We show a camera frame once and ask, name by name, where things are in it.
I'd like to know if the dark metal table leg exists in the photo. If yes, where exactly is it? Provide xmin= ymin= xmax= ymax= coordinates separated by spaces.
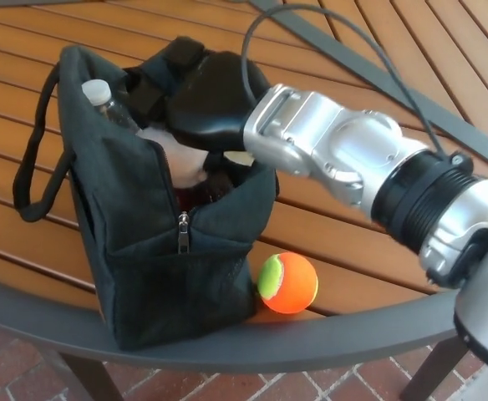
xmin=398 ymin=333 xmax=465 ymax=401
xmin=58 ymin=350 xmax=124 ymax=401

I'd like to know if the dark grey insulated lunch bag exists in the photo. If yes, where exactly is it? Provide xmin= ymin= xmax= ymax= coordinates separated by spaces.
xmin=13 ymin=44 xmax=281 ymax=351

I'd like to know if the orange and green tennis ball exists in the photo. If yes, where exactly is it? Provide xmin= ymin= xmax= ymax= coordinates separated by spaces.
xmin=257 ymin=251 xmax=319 ymax=313

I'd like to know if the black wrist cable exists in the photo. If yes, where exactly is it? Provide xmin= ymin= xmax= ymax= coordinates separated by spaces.
xmin=241 ymin=3 xmax=448 ymax=158

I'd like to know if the clear plastic water bottle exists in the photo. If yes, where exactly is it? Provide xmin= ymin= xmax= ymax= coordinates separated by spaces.
xmin=80 ymin=79 xmax=143 ymax=137

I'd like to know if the cream round soft toy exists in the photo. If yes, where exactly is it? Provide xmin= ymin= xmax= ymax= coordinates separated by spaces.
xmin=137 ymin=124 xmax=211 ymax=189

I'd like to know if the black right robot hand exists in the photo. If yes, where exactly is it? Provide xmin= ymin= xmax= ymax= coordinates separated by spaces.
xmin=123 ymin=36 xmax=272 ymax=168

